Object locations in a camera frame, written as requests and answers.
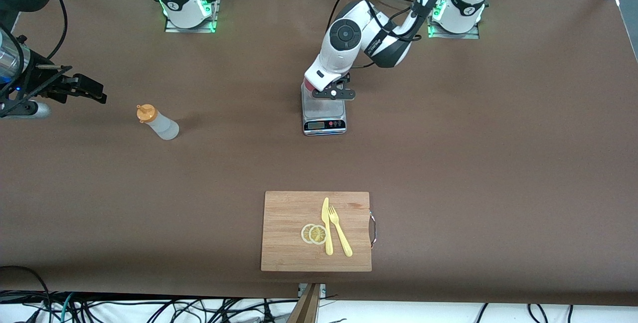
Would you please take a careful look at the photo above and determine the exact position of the clear sauce bottle orange cap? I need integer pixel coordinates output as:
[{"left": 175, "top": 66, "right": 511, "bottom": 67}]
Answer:
[{"left": 137, "top": 104, "right": 179, "bottom": 141}]

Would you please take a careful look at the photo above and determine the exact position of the silver digital kitchen scale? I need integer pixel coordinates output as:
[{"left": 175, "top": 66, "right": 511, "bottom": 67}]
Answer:
[{"left": 301, "top": 83, "right": 347, "bottom": 136}]

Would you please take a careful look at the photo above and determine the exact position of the brown table cover mat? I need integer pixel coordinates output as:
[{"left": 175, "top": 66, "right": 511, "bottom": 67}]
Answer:
[{"left": 0, "top": 0, "right": 638, "bottom": 308}]

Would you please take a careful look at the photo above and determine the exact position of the yellow plastic knife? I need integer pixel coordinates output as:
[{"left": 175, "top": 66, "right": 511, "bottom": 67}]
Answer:
[{"left": 321, "top": 197, "right": 333, "bottom": 256}]

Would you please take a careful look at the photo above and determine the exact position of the yellow plastic fork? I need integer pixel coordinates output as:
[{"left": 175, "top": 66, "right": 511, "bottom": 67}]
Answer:
[{"left": 328, "top": 205, "right": 353, "bottom": 257}]

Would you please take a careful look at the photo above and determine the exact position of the wooden cutting board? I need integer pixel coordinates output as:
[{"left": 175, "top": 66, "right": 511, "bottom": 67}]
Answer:
[{"left": 261, "top": 191, "right": 372, "bottom": 272}]

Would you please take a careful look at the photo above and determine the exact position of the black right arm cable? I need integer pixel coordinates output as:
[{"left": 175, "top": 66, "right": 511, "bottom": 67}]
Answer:
[{"left": 47, "top": 0, "right": 68, "bottom": 59}]

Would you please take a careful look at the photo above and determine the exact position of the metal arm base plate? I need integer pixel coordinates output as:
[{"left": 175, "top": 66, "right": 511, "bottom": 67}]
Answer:
[
  {"left": 164, "top": 0, "right": 219, "bottom": 33},
  {"left": 427, "top": 0, "right": 480, "bottom": 40}
]

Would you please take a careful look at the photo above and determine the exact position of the small metal bracket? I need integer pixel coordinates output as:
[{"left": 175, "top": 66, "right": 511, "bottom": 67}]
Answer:
[{"left": 298, "top": 283, "right": 327, "bottom": 298}]

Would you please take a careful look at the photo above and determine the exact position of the black looped cable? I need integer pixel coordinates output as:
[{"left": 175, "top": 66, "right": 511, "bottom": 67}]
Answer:
[{"left": 0, "top": 266, "right": 53, "bottom": 323}]

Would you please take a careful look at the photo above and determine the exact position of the wooden post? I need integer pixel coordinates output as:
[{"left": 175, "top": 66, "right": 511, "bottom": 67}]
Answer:
[{"left": 287, "top": 283, "right": 322, "bottom": 323}]

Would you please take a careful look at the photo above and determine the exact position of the teal cable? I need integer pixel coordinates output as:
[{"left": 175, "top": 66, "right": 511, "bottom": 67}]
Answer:
[{"left": 59, "top": 293, "right": 75, "bottom": 323}]

